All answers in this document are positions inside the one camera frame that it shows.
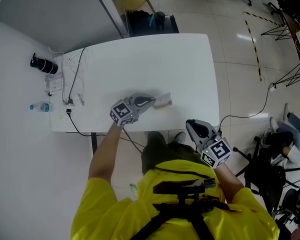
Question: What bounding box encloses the grey equipment pile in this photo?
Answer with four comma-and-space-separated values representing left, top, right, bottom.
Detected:
271, 183, 300, 240

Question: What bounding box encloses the white cable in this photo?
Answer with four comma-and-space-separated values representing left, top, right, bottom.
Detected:
48, 46, 93, 102

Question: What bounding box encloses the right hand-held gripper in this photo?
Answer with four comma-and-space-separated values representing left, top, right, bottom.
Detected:
185, 118, 233, 170

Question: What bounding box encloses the person's yellow shirt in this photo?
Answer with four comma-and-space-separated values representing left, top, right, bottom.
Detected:
69, 158, 281, 240

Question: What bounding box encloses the thin black cable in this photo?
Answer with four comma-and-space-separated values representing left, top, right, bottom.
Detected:
68, 46, 87, 103

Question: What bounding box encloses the black chest camera mount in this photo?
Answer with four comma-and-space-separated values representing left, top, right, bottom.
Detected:
129, 177, 231, 240

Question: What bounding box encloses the green floor scrap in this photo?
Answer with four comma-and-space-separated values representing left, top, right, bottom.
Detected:
128, 183, 139, 198

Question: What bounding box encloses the white power strip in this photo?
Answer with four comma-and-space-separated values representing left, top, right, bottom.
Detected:
57, 93, 85, 122

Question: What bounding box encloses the black backpack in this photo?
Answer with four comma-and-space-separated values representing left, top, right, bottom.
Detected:
126, 10, 180, 38

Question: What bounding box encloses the black floor cable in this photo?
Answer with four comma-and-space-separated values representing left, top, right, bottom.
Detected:
218, 84, 275, 135

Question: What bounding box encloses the person's left forearm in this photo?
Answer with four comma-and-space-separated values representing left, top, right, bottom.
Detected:
88, 122, 124, 185

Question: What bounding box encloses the person's right forearm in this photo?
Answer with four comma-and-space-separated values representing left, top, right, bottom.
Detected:
213, 161, 246, 205

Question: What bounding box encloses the yellow black floor tape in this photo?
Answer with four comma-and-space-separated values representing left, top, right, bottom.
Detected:
241, 10, 284, 83

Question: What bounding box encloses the black power cable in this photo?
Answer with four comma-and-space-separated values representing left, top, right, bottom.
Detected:
65, 108, 146, 155

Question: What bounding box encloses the person's white shoe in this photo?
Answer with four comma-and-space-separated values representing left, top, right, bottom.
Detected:
173, 131, 187, 145

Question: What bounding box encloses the black tripod stand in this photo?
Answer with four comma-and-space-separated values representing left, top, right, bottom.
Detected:
274, 63, 300, 88
260, 1, 294, 42

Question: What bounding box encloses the black table leg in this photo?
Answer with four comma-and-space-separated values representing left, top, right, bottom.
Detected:
90, 132, 99, 156

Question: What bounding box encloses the clear plastic water bottle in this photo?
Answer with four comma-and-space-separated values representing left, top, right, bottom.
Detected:
29, 101, 57, 113

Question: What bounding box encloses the white wall socket box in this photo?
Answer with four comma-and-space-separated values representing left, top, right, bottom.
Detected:
44, 74, 65, 95

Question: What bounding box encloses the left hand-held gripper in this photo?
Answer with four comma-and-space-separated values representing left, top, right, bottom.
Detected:
109, 92, 163, 127

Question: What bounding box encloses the black bottle with teal strap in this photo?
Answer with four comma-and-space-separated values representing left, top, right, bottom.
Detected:
149, 10, 166, 32

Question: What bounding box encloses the black insulated flask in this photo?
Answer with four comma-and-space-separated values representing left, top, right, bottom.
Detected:
29, 53, 59, 75

